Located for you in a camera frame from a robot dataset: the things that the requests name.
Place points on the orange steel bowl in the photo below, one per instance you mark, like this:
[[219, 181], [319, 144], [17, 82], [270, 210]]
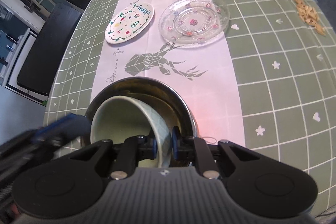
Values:
[[194, 126]]

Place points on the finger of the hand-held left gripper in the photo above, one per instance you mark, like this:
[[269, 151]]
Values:
[[68, 123]]

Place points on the small green white object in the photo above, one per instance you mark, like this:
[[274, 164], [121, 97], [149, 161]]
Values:
[[44, 102]]

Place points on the pile of seed shells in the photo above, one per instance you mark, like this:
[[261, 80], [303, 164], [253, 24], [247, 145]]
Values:
[[307, 14]]

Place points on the large clear glass plate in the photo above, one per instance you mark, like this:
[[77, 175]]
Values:
[[194, 22]]

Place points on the white deer-printed table runner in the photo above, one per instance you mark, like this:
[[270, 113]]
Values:
[[204, 87]]

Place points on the green checked tablecloth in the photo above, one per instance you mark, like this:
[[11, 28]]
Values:
[[275, 82]]

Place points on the pale green ceramic bowl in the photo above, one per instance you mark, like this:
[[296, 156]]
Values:
[[118, 119]]

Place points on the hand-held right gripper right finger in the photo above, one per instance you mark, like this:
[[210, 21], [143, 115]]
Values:
[[175, 142]]

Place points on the white fruit-printed plate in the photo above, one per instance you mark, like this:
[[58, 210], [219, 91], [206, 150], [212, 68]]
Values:
[[128, 24]]

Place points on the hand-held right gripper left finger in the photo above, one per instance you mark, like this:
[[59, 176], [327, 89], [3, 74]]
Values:
[[154, 146]]

